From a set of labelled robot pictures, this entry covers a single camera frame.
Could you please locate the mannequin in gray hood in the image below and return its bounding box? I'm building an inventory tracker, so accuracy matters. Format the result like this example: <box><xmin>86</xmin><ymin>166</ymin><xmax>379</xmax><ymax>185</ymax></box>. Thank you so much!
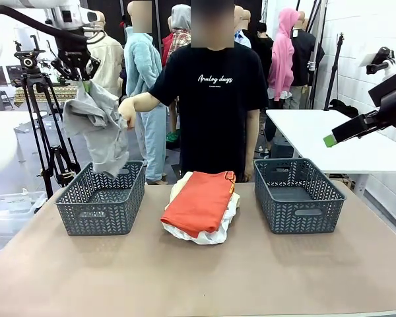
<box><xmin>161</xmin><ymin>3</ymin><xmax>193</xmax><ymax>67</ymax></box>

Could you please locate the black bag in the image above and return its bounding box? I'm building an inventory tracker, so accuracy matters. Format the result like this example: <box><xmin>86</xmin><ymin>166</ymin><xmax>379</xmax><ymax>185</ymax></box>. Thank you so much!
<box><xmin>328</xmin><ymin>98</ymin><xmax>360</xmax><ymax>119</ymax></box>

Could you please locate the figure in black clothes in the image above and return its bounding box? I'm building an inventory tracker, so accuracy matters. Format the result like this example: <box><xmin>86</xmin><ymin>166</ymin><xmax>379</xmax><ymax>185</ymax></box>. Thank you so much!
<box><xmin>250</xmin><ymin>22</ymin><xmax>275</xmax><ymax>88</ymax></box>

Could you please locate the mannequin in white shirt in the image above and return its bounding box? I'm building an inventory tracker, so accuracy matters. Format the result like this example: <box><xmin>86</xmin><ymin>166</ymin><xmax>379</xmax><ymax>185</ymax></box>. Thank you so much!
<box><xmin>234</xmin><ymin>6</ymin><xmax>253</xmax><ymax>50</ymax></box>

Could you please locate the white-covered right wrist camera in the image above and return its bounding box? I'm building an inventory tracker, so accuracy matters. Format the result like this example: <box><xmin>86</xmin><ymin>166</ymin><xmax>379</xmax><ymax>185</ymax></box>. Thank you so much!
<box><xmin>358</xmin><ymin>47</ymin><xmax>396</xmax><ymax>75</ymax></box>

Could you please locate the person's right hand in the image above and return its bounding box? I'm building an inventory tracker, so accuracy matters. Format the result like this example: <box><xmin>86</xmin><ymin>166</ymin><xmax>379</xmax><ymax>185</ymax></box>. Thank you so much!
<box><xmin>117</xmin><ymin>96</ymin><xmax>139</xmax><ymax>130</ymax></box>

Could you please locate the white black-printed T-shirt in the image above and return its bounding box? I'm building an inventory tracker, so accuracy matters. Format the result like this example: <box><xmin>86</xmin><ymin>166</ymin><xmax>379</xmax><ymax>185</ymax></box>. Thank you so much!
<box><xmin>163</xmin><ymin>197</ymin><xmax>237</xmax><ymax>245</ymax></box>

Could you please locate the person in black T-shirt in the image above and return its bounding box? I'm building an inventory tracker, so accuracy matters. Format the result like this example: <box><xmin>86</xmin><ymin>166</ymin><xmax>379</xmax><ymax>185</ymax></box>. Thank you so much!
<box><xmin>148</xmin><ymin>0</ymin><xmax>270</xmax><ymax>182</ymax></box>

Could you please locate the clear plastic storage box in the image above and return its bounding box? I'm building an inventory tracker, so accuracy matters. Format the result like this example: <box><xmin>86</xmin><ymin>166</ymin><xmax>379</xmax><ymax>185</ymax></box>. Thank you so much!
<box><xmin>0</xmin><ymin>190</ymin><xmax>48</xmax><ymax>239</ymax></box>

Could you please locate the gray perforated plastic basket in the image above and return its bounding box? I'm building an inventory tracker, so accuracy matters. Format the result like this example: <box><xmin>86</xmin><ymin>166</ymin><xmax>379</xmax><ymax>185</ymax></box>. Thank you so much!
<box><xmin>54</xmin><ymin>160</ymin><xmax>147</xmax><ymax>236</ymax></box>
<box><xmin>253</xmin><ymin>157</ymin><xmax>347</xmax><ymax>235</ymax></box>

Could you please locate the mannequin in light-blue fleece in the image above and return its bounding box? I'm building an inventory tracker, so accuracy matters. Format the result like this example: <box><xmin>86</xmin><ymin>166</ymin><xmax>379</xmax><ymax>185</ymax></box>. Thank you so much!
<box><xmin>123</xmin><ymin>0</ymin><xmax>168</xmax><ymax>185</ymax></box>

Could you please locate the orange garment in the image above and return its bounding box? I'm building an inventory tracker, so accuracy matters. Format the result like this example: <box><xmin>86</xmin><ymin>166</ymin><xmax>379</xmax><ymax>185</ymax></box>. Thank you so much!
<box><xmin>160</xmin><ymin>170</ymin><xmax>237</xmax><ymax>238</ymax></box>

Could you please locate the person's left forearm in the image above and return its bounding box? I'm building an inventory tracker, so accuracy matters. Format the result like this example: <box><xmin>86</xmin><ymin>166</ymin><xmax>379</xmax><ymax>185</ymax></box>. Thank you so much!
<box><xmin>244</xmin><ymin>108</ymin><xmax>261</xmax><ymax>168</ymax></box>

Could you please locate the mannequin in black shirt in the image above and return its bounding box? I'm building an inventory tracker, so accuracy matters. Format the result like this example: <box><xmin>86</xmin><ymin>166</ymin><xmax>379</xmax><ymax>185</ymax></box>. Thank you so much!
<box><xmin>289</xmin><ymin>11</ymin><xmax>326</xmax><ymax>110</ymax></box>

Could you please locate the mannequin in beige jacket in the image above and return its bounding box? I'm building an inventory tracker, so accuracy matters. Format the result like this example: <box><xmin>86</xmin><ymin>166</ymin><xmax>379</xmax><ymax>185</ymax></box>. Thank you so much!
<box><xmin>85</xmin><ymin>11</ymin><xmax>125</xmax><ymax>100</ymax></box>

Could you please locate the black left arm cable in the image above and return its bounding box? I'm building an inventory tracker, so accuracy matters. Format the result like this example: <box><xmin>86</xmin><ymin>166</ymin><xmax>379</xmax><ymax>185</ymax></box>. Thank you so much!
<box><xmin>0</xmin><ymin>5</ymin><xmax>88</xmax><ymax>46</ymax></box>

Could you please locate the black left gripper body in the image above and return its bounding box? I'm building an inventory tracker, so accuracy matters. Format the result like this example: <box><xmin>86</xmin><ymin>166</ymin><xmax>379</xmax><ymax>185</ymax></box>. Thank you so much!
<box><xmin>54</xmin><ymin>28</ymin><xmax>94</xmax><ymax>72</ymax></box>

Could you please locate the mannequin in pink hoodie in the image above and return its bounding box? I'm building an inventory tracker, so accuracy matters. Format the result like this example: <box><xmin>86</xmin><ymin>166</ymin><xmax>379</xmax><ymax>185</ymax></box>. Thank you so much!
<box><xmin>267</xmin><ymin>8</ymin><xmax>297</xmax><ymax>102</ymax></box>

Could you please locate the person's right forearm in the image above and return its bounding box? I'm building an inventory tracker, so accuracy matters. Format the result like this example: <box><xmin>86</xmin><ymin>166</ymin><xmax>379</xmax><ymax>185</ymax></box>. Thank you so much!
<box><xmin>131</xmin><ymin>91</ymin><xmax>164</xmax><ymax>112</ymax></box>

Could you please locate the gray garment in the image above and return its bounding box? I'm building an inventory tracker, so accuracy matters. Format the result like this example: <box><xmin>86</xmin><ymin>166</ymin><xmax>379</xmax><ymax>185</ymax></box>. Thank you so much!
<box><xmin>62</xmin><ymin>81</ymin><xmax>131</xmax><ymax>181</ymax></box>

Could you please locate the black camera tripod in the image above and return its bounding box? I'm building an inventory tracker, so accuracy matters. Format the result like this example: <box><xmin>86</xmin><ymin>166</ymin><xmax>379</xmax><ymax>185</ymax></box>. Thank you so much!
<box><xmin>13</xmin><ymin>34</ymin><xmax>83</xmax><ymax>199</ymax></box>

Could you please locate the gray stool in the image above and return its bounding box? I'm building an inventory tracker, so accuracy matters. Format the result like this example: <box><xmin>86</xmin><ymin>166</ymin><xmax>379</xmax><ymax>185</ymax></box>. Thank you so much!
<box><xmin>0</xmin><ymin>90</ymin><xmax>14</xmax><ymax>112</ymax></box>

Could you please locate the black light stand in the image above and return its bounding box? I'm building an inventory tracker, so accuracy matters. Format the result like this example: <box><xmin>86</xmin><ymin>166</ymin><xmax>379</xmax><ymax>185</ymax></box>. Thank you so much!
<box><xmin>323</xmin><ymin>32</ymin><xmax>346</xmax><ymax>112</ymax></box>

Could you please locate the patterned cloth covered table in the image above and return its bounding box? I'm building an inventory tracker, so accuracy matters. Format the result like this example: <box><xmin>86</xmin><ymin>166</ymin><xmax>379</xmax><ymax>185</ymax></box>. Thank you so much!
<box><xmin>13</xmin><ymin>84</ymin><xmax>79</xmax><ymax>107</ymax></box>

